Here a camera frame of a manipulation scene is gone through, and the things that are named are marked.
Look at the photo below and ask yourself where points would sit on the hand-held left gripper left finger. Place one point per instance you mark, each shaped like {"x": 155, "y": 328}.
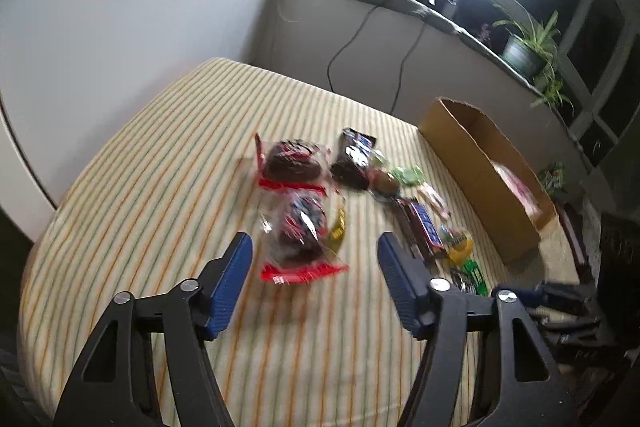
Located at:
{"x": 232, "y": 277}

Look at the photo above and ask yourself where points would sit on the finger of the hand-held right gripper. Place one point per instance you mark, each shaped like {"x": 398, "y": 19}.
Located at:
{"x": 565, "y": 331}
{"x": 534, "y": 298}

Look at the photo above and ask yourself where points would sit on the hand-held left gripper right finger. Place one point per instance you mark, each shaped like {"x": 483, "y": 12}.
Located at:
{"x": 400, "y": 287}

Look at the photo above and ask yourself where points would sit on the brown chocolate bar packet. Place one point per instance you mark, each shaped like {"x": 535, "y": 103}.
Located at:
{"x": 422, "y": 227}
{"x": 352, "y": 157}

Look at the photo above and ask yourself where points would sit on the yellow green snack packet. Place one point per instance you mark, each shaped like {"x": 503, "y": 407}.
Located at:
{"x": 460, "y": 252}

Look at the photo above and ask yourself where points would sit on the chocolate cake clear packet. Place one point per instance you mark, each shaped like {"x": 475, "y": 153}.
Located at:
{"x": 292, "y": 162}
{"x": 300, "y": 227}

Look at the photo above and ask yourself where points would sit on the pink candy packet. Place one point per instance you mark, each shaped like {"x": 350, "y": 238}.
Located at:
{"x": 432, "y": 199}

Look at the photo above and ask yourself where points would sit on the cardboard box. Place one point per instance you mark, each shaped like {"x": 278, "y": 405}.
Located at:
{"x": 465, "y": 157}

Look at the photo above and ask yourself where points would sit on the green black snack packet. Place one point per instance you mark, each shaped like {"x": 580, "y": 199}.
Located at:
{"x": 470, "y": 277}

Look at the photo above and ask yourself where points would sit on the yellow candy packet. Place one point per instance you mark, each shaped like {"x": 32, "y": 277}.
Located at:
{"x": 337, "y": 229}

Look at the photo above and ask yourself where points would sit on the brown round snack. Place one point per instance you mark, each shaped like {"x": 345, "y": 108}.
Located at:
{"x": 382, "y": 182}

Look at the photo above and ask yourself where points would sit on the sliced bread packet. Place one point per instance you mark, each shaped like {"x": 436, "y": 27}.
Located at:
{"x": 520, "y": 189}

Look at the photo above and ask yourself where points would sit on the green candy packet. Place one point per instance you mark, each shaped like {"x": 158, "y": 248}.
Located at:
{"x": 407, "y": 174}

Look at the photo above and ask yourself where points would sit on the striped bed sheet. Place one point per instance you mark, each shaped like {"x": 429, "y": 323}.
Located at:
{"x": 150, "y": 187}

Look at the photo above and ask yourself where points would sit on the potted spider plant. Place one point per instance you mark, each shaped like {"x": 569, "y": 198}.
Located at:
{"x": 522, "y": 54}

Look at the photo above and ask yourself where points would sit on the small pink flower plant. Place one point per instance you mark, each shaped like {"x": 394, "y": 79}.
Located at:
{"x": 483, "y": 33}

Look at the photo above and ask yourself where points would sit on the grey windowsill cover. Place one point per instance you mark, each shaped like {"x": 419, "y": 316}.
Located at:
{"x": 400, "y": 2}

